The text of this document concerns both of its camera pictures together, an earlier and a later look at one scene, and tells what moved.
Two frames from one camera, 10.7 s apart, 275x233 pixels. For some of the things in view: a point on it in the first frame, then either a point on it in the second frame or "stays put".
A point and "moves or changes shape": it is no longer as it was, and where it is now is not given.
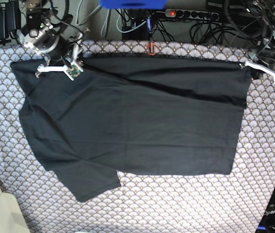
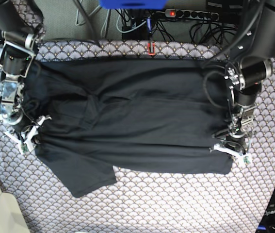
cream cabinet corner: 1,211 stays put
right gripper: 270,54 -> 233,141
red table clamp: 153,50 stays put
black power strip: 191,14 stays put
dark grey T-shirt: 136,115 moves or changes shape
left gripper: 66,47 -> 28,129
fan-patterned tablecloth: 236,203 stays put
